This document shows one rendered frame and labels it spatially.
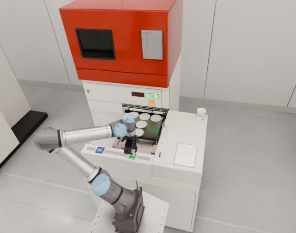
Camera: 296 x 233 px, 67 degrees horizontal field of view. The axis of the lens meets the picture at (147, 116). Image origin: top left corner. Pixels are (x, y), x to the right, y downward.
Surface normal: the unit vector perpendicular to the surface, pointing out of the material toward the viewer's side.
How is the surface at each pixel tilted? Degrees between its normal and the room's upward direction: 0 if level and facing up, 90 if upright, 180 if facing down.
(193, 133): 0
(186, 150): 0
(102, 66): 90
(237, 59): 90
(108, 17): 90
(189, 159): 0
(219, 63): 90
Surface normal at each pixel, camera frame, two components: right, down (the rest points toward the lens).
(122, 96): -0.25, 0.63
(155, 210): -0.05, -0.77
